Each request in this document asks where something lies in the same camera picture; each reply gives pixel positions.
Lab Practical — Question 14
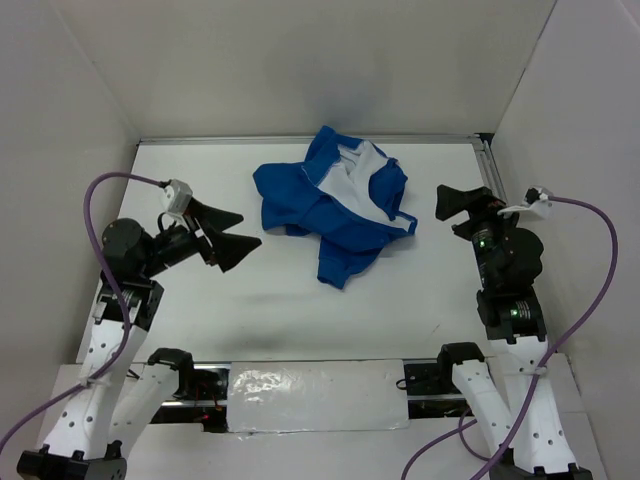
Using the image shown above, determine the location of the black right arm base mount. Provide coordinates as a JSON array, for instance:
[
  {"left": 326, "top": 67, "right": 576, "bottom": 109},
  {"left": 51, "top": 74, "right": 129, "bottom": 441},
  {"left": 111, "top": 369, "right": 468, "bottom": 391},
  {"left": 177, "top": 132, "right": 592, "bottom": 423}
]
[{"left": 396, "top": 361, "right": 455, "bottom": 397}]

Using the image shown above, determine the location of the aluminium frame rail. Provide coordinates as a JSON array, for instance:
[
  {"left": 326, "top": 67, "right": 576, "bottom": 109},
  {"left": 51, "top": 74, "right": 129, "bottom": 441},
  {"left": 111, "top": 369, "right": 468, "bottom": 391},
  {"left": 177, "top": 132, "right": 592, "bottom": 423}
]
[{"left": 138, "top": 133, "right": 507, "bottom": 200}]

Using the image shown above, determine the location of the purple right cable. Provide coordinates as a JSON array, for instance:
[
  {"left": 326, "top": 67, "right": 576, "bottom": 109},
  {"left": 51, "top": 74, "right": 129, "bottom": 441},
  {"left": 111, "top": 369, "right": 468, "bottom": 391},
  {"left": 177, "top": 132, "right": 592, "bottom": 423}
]
[{"left": 402, "top": 195, "right": 619, "bottom": 480}]

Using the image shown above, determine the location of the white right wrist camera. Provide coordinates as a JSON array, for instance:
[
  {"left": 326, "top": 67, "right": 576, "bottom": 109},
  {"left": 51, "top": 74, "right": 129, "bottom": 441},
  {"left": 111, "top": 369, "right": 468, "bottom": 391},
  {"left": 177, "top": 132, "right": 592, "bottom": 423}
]
[{"left": 498, "top": 186, "right": 553, "bottom": 220}]

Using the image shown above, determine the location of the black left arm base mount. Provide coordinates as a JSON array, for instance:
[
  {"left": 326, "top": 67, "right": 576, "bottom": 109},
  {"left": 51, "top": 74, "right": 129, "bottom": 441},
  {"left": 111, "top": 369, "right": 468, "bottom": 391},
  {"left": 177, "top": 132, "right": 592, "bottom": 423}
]
[{"left": 125, "top": 359, "right": 230, "bottom": 433}]

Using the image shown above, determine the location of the white taped cover plate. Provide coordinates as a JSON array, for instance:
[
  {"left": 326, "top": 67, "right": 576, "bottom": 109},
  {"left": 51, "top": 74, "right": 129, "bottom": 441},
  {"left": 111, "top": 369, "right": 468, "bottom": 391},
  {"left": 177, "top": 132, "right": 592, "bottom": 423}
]
[{"left": 226, "top": 360, "right": 410, "bottom": 433}]

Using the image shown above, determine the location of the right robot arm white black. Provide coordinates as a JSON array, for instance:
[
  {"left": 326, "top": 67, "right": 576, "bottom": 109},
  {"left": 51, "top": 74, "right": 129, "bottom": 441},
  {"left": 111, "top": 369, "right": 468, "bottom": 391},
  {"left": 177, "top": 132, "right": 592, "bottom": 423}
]
[{"left": 435, "top": 185, "right": 592, "bottom": 479}]

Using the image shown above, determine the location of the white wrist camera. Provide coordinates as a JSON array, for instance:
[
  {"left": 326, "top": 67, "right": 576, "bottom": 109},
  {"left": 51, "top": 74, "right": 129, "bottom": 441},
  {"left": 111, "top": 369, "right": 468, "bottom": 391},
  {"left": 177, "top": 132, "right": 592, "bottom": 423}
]
[
  {"left": 161, "top": 179, "right": 193, "bottom": 215},
  {"left": 498, "top": 186, "right": 553, "bottom": 220}
]

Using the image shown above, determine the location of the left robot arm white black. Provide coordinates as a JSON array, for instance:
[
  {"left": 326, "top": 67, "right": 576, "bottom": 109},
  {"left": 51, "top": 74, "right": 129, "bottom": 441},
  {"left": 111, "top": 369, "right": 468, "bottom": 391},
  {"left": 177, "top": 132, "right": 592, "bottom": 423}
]
[{"left": 17, "top": 196, "right": 261, "bottom": 479}]

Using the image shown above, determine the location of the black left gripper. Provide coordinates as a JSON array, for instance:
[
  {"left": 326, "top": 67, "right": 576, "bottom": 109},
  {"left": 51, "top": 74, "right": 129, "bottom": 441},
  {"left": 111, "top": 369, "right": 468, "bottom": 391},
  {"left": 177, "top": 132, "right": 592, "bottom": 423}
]
[{"left": 141, "top": 196, "right": 261, "bottom": 277}]

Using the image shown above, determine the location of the blue jacket white lining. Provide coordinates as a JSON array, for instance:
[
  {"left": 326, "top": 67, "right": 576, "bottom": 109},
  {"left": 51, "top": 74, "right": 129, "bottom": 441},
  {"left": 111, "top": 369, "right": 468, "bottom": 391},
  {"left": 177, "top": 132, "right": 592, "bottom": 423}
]
[{"left": 253, "top": 126, "right": 418, "bottom": 290}]

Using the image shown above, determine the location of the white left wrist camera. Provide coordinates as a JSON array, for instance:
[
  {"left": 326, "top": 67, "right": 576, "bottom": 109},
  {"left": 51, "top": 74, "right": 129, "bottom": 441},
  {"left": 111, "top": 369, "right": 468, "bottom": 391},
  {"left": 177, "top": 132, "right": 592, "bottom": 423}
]
[{"left": 161, "top": 179, "right": 193, "bottom": 215}]

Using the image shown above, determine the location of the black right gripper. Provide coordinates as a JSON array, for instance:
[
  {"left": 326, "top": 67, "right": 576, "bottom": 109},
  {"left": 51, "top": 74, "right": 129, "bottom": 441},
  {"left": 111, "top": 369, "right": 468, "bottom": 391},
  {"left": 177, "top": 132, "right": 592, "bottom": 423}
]
[{"left": 435, "top": 182, "right": 528, "bottom": 286}]

